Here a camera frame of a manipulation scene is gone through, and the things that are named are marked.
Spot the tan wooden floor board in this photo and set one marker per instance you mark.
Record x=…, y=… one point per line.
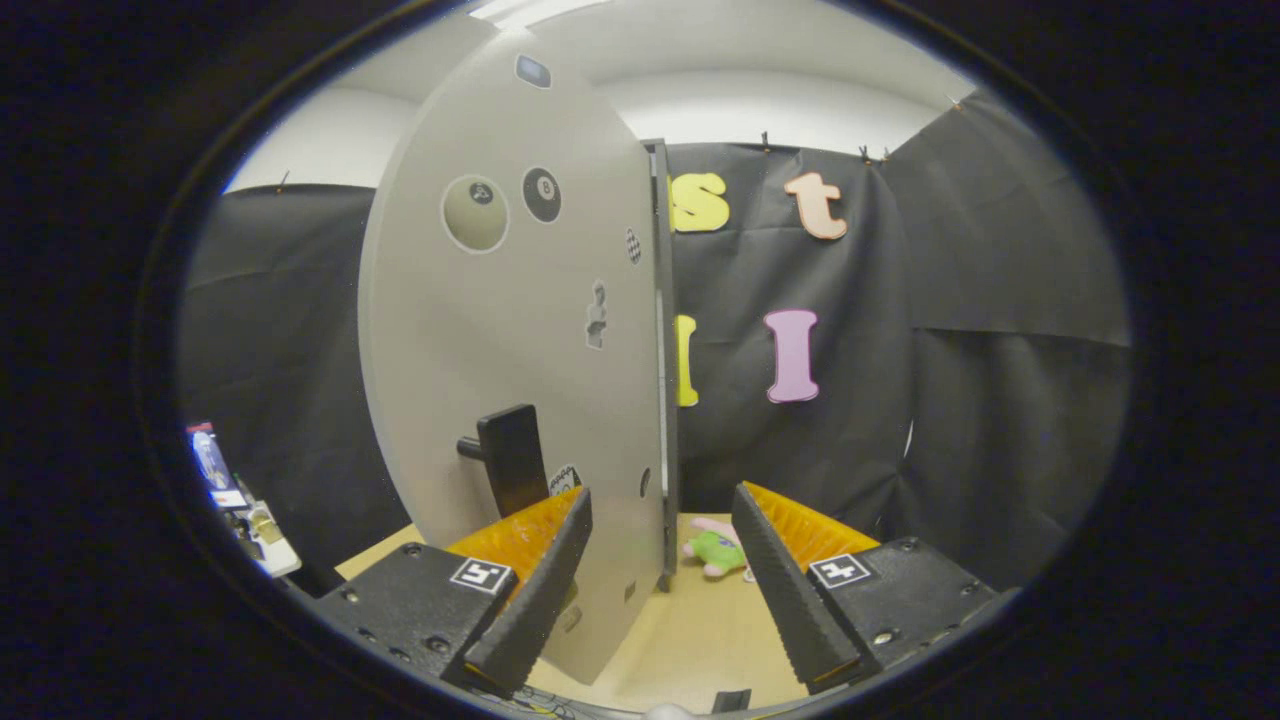
x=700, y=640

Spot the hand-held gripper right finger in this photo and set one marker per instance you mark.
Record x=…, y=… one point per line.
x=785, y=590

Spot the long ceiling light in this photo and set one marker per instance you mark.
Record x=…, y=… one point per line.
x=530, y=8

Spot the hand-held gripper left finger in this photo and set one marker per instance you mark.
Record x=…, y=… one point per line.
x=540, y=600

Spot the light grey shoe cabinet door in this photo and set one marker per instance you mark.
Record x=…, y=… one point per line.
x=480, y=330

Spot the green and pink plush toy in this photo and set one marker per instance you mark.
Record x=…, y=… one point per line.
x=715, y=552

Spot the black backdrop cloth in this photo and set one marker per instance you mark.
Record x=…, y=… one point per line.
x=900, y=400

